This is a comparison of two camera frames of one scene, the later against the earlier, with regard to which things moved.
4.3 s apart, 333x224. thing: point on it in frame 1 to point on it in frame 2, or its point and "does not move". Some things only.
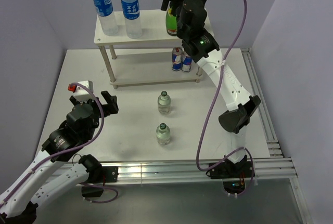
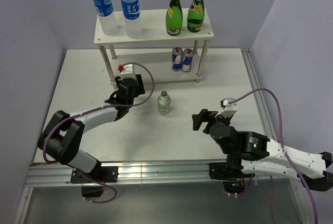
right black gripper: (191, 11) to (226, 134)
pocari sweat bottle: (103, 5) does not move
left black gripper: (111, 106) to (140, 90)
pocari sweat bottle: (130, 5) does not move
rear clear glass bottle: (164, 103) does not move
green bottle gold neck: (171, 22) does not move
